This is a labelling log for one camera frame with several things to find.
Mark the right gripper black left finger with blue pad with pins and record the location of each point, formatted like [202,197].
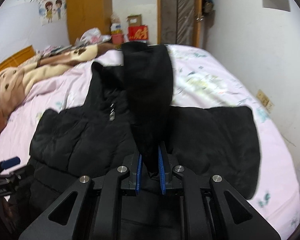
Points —
[131,186]

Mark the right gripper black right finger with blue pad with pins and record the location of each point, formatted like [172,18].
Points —
[169,183]

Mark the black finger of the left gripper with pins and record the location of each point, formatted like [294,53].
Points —
[6,164]

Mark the black puffer jacket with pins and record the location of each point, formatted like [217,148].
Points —
[128,108]

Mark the brown beige fleece blanket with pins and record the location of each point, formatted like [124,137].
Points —
[16,83]

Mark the wooden headboard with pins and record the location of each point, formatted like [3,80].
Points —
[18,58]

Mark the pink storage bin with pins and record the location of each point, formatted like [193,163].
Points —
[117,38]

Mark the red gift box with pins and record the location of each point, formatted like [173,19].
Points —
[138,33]

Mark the white plastic bag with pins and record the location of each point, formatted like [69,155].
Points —
[94,36]

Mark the white blue carton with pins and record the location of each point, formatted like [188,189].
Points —
[115,28]

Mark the brown cardboard box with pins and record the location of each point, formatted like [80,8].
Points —
[134,20]

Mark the orange wooden wardrobe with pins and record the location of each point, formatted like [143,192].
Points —
[83,15]

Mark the dark bag hanging on door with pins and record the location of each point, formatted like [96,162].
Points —
[207,7]

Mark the wall power socket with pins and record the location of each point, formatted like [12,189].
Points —
[265,101]

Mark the wooden door with frame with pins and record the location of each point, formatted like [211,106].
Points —
[179,22]

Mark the cartoon couple wall sticker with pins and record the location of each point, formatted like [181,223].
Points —
[52,11]

